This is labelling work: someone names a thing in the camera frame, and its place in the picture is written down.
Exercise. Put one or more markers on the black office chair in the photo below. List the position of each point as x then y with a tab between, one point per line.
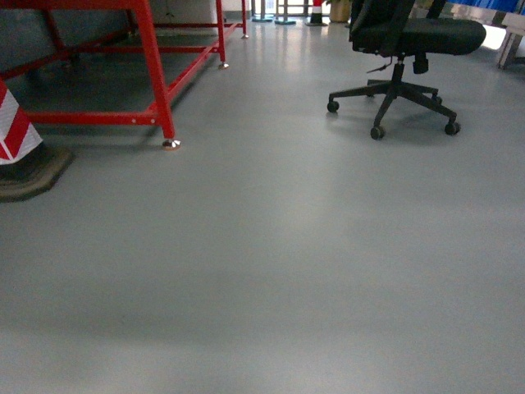
386	29

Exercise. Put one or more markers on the red white traffic cone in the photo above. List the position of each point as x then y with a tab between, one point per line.
28	166

